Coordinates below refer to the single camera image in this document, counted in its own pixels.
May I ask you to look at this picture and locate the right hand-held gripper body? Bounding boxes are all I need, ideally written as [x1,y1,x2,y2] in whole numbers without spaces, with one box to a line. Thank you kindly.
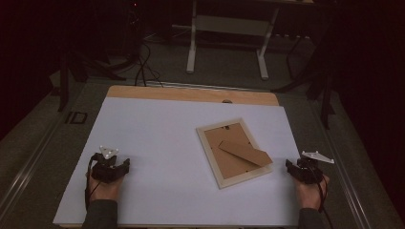
[295,150,335,186]

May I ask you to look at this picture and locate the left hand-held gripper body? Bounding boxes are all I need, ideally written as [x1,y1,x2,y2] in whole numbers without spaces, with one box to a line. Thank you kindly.
[90,145,124,184]

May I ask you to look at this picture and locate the wooden picture frame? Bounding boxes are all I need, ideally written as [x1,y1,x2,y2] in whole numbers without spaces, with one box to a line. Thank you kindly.
[195,116,275,191]

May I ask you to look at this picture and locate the person's left hand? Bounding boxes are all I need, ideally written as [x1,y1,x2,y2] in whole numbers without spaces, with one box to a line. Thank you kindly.
[87,173,126,203]

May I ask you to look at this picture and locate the person's right hand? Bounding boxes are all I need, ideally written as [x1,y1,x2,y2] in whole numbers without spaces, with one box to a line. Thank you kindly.
[293,174,330,212]

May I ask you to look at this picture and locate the white table sheet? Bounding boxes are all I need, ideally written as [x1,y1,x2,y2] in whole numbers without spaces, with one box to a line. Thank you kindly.
[52,96,302,228]

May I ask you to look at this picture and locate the floor socket plate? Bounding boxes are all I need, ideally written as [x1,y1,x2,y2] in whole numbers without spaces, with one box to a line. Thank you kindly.
[64,111,89,125]

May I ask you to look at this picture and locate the black stand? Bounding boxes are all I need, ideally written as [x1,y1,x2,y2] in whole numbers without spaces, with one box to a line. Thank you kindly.
[56,30,127,113]
[272,30,338,131]

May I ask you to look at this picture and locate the left hand-held gripper cable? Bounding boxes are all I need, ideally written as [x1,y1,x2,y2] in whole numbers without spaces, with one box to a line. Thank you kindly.
[83,154,100,212]

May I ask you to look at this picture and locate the metal floor rail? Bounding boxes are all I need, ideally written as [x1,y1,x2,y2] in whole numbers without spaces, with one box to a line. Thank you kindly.
[0,104,82,220]
[313,101,374,229]

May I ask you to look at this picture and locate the black floor cables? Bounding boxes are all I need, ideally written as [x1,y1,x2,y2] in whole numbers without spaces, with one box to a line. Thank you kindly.
[133,40,165,88]

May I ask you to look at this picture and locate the white metal desk frame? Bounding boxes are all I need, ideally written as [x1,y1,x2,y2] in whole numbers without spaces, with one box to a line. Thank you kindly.
[185,0,282,81]

